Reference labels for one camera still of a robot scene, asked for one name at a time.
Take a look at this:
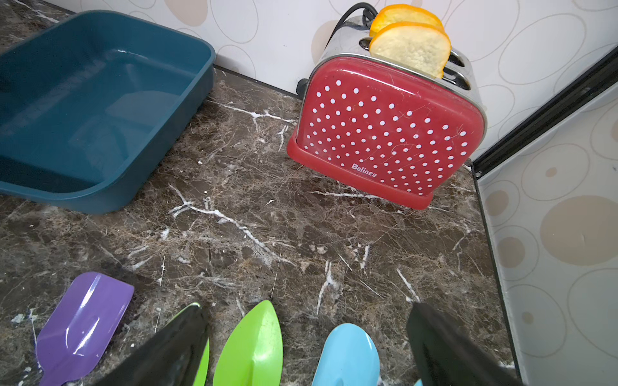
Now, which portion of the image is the light blue shovel mint handle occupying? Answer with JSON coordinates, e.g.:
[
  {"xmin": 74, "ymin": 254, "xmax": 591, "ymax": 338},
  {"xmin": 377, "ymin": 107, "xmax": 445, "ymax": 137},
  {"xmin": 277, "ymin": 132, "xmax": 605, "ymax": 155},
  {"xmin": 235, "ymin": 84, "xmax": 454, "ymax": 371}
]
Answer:
[{"xmin": 312, "ymin": 323, "xmax": 380, "ymax": 386}]

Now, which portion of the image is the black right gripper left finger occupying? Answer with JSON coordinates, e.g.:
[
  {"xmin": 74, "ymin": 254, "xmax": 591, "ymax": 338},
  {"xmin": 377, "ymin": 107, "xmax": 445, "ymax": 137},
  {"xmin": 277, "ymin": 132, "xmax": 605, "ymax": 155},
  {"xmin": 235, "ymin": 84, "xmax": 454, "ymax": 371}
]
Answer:
[{"xmin": 98, "ymin": 325, "xmax": 183, "ymax": 385}]

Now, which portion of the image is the purple shovel pink handle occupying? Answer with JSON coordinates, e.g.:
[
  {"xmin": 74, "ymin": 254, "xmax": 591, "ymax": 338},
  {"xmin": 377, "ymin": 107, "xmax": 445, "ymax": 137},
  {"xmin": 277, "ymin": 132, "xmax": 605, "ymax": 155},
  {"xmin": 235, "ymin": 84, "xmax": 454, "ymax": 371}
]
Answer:
[{"xmin": 35, "ymin": 272, "xmax": 135, "ymax": 385}]

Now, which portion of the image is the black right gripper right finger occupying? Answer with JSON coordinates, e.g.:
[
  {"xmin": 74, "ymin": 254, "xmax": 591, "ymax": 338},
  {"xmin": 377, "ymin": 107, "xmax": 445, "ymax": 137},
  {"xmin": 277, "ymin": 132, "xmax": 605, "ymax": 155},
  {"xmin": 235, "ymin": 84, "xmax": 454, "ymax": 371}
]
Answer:
[{"xmin": 407, "ymin": 302, "xmax": 521, "ymax": 385}]

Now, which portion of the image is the back bread slice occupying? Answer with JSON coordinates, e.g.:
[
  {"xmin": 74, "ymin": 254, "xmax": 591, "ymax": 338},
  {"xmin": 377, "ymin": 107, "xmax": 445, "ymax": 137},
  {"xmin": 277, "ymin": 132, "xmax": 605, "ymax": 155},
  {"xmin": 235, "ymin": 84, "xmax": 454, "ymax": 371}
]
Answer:
[{"xmin": 370, "ymin": 4, "xmax": 444, "ymax": 37}]

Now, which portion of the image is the red polka dot toaster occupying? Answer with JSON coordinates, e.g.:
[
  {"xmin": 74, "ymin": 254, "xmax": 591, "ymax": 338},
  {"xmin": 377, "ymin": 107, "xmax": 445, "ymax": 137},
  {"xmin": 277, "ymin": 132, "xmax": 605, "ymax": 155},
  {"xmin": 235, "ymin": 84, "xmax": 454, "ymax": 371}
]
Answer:
[{"xmin": 287, "ymin": 16, "xmax": 487, "ymax": 209}]

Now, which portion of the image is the front bread slice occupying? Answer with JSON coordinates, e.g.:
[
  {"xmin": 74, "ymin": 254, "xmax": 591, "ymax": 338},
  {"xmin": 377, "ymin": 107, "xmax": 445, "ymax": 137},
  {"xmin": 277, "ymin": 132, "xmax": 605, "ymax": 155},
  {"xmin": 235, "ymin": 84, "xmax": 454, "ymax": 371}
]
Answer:
[{"xmin": 369, "ymin": 22, "xmax": 452, "ymax": 79}]

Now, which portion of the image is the black corner frame post right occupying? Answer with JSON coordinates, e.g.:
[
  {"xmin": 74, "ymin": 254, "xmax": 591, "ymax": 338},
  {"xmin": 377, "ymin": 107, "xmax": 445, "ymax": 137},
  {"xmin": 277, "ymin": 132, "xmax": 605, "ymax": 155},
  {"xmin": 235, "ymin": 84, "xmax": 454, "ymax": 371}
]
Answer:
[{"xmin": 472, "ymin": 48, "xmax": 617, "ymax": 179}]

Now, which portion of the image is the teal plastic storage box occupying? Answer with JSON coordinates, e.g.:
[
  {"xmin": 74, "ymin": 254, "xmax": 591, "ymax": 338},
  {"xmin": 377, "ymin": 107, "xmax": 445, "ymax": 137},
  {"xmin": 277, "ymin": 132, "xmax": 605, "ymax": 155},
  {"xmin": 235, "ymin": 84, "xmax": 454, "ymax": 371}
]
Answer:
[{"xmin": 1, "ymin": 11, "xmax": 216, "ymax": 214}]

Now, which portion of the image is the green shovel orange handle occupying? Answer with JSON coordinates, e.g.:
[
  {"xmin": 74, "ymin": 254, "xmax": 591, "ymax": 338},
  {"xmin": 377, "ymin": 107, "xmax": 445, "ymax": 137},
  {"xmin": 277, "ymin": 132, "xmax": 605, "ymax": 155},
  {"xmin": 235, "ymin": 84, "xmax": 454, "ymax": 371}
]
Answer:
[{"xmin": 167, "ymin": 302, "xmax": 210, "ymax": 385}]

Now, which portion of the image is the black toaster power cable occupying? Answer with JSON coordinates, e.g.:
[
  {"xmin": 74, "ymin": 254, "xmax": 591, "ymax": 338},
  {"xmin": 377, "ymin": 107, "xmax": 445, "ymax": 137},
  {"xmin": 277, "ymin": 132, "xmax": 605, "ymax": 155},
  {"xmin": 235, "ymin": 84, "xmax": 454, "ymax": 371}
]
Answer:
[{"xmin": 327, "ymin": 2, "xmax": 378, "ymax": 45}]

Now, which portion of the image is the bread slice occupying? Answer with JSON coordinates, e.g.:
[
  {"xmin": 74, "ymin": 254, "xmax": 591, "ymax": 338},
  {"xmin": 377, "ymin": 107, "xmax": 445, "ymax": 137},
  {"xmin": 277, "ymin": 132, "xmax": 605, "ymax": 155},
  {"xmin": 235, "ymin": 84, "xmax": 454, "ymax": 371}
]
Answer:
[
  {"xmin": 370, "ymin": 4, "xmax": 444, "ymax": 37},
  {"xmin": 369, "ymin": 22, "xmax": 452, "ymax": 79}
]

